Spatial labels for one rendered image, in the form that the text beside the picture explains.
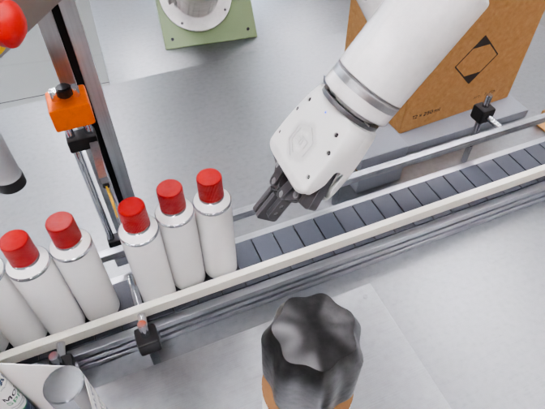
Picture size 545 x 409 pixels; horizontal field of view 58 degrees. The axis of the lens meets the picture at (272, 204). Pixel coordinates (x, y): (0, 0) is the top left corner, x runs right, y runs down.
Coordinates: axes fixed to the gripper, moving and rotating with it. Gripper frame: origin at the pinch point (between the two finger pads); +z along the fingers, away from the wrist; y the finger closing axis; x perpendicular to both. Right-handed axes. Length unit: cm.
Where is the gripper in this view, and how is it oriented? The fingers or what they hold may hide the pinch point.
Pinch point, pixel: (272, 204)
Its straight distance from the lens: 61.0
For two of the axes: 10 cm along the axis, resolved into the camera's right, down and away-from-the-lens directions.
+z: -5.6, 7.0, 4.4
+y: 3.7, 6.9, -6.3
